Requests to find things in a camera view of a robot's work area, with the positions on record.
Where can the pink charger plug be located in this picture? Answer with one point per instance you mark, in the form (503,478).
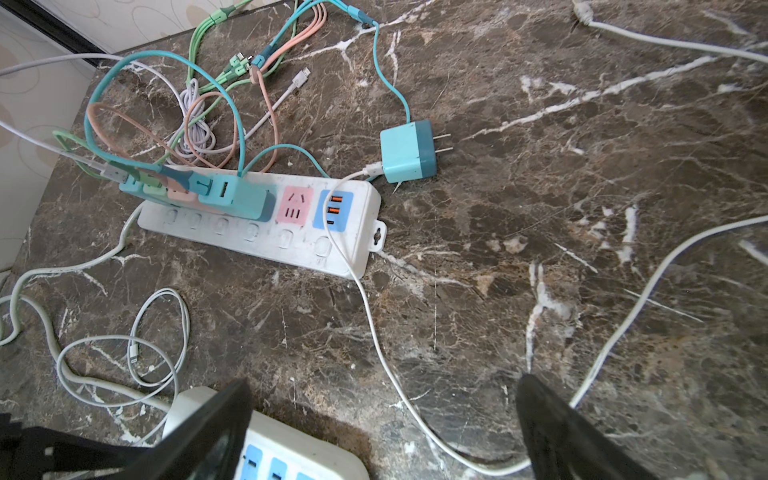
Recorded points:
(178,195)

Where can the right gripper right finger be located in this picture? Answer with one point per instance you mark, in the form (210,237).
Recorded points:
(561,444)

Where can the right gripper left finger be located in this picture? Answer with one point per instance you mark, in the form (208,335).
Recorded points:
(207,445)

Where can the green charger plug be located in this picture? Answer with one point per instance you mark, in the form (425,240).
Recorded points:
(153,188)

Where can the teal charger plug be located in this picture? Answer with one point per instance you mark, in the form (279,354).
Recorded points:
(132,186)
(408,152)
(238,197)

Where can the long white power strip pastel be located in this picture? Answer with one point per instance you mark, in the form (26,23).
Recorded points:
(308,222)

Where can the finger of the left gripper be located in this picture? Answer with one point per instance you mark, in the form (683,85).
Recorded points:
(31,452)

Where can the short white power strip blue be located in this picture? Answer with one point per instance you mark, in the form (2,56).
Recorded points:
(257,446)

